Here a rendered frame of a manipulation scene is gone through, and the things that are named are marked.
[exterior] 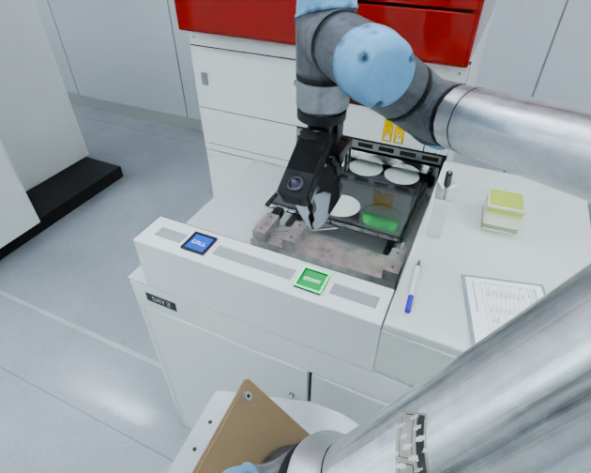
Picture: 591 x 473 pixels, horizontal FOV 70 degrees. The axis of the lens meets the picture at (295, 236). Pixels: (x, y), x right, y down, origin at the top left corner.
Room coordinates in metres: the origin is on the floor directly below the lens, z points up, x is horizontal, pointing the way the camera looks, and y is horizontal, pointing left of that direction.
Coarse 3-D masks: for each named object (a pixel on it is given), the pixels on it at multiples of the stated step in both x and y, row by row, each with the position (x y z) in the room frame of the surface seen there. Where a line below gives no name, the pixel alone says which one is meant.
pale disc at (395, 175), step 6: (390, 168) 1.09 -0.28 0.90; (396, 168) 1.09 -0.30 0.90; (390, 174) 1.06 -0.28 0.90; (396, 174) 1.06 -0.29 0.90; (402, 174) 1.06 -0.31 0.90; (408, 174) 1.06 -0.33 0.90; (414, 174) 1.06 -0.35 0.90; (390, 180) 1.02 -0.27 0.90; (396, 180) 1.02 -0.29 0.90; (402, 180) 1.02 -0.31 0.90; (408, 180) 1.02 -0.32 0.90; (414, 180) 1.02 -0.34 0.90
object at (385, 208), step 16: (352, 160) 1.13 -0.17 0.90; (352, 176) 1.04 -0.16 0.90; (368, 176) 1.04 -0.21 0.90; (384, 176) 1.04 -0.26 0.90; (352, 192) 0.96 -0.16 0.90; (368, 192) 0.96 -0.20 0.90; (384, 192) 0.96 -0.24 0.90; (400, 192) 0.96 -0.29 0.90; (416, 192) 0.96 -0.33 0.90; (368, 208) 0.88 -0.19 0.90; (384, 208) 0.88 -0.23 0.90; (400, 208) 0.88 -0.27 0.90; (352, 224) 0.82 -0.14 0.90; (368, 224) 0.82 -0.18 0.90; (384, 224) 0.82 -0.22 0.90; (400, 224) 0.82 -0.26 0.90
